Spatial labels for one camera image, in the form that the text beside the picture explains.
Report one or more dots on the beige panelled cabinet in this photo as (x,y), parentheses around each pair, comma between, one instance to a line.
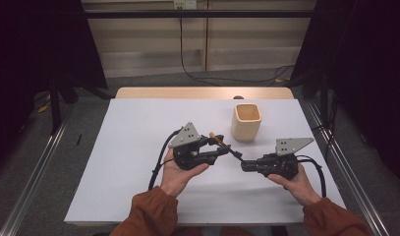
(148,42)

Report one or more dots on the black curtain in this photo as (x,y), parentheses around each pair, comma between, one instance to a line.
(368,65)
(30,49)

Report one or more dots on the cream square cup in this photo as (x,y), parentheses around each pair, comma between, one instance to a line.
(245,131)

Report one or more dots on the black metal crossbar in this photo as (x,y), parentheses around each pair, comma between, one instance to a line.
(155,13)

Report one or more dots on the makeup brush with orange ferrule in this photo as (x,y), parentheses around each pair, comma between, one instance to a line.
(235,152)

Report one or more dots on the aluminium floor rail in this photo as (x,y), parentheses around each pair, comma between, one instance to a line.
(33,183)
(358,191)

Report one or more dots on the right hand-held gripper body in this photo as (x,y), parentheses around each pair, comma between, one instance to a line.
(279,164)

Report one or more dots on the person's right hand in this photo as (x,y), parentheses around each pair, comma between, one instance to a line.
(299,187)

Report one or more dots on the black stand post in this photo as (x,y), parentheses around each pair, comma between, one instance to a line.
(55,108)

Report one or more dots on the wooden table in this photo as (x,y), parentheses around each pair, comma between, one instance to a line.
(174,92)

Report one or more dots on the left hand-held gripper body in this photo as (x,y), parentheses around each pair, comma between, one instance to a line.
(187,134)

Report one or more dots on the white wall socket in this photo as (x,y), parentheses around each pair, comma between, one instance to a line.
(185,4)

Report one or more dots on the person's left hand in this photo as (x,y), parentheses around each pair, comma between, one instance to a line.
(176,178)

